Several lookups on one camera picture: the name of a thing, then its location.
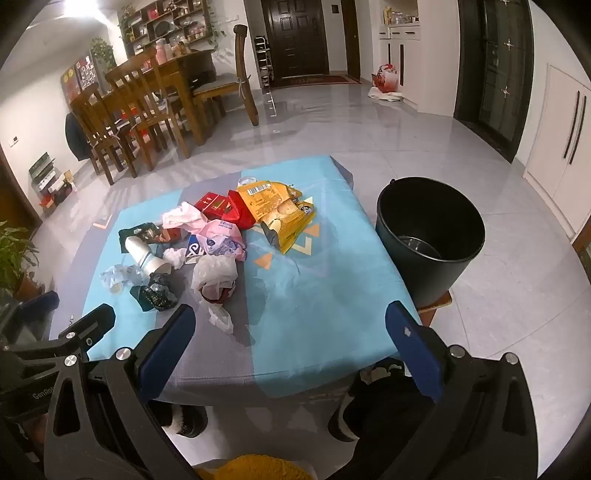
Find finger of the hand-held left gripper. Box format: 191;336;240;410
0;291;61;340
0;304;117;367

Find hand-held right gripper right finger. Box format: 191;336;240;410
382;300;539;480

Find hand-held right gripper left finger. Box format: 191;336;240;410
44;304;204;480

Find blue knotted cloth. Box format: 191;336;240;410
100;264;151;294

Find black trash bucket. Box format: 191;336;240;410
375;176;486;309

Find pink printed packet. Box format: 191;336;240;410
187;219;248;262

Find pink plastic bag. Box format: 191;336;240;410
161;200;208;232

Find red cigarette box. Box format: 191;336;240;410
194;190;234;221

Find red snack bag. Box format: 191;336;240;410
226;189;257;230

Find yellow chip bag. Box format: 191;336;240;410
259;198;318;256

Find yellow barcode snack bag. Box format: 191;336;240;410
236;179;304;222

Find wooden stool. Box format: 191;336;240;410
413;290;454;326

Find potted plant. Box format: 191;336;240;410
0;220;47;301

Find black crumpled plastic bag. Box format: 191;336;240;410
130;272;179;313

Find white tissue piece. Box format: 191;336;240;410
208;305;235;334

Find person's left shoe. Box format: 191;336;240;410
159;401;208;439

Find person's shoe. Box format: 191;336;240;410
159;401;208;439
328;392;366;443

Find white paper cup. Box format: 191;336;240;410
126;235;172;278

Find white plastic bag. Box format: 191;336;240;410
191;255;239;305

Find person's right shoe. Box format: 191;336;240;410
328;392;366;443

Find dark green packet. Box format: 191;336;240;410
119;222;162;252

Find blue white printed packet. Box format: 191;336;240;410
185;235;218;267

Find brown snack packet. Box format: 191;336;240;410
156;226;186;245

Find blue grey printed tablecloth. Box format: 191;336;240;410
48;155;421;407

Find yellow fuzzy cloth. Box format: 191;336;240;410
194;455;315;480

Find dark hanging jacket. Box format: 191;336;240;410
65;112;93;161

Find white wardrobe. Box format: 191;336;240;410
523;65;591;237

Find green shelf plant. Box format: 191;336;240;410
90;37;116;70

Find wooden dining chairs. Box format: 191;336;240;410
99;48;218;147

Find red gift bag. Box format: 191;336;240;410
372;64;400;93

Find door mat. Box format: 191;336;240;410
277;74;363;88

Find wooden chair with cushion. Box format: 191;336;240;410
191;24;260;127

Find black glass door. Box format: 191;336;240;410
454;0;536;162

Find white hallway cabinet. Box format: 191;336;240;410
379;0;422;110

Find metal shoe rack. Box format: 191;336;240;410
255;37;279;117

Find dark narrow door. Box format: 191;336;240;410
341;0;362;79

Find dark wooden door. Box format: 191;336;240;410
261;0;329;79

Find wall shelf with items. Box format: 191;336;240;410
28;151;77;213

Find wall poster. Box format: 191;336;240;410
75;55;105;89
60;68;80;101

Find wooden wall shelf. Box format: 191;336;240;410
119;0;218;47

